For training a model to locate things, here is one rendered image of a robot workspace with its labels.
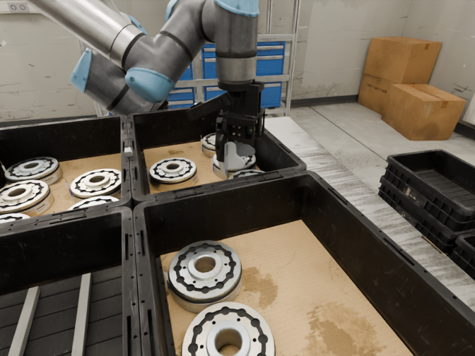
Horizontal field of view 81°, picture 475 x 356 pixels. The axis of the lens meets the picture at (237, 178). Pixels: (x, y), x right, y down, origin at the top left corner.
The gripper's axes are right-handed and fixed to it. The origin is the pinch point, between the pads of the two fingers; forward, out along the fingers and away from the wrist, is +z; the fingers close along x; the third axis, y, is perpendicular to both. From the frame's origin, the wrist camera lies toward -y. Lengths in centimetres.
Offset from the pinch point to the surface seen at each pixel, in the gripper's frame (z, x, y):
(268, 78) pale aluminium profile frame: 25, 194, -47
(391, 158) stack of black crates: 25, 74, 45
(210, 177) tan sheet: 2.1, -2.4, -3.5
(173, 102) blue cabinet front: 41, 147, -116
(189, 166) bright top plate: -0.9, -4.0, -7.7
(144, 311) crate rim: -7.8, -39.7, 8.9
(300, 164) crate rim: -7.9, -6.4, 17.1
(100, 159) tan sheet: 2.1, -5.5, -33.7
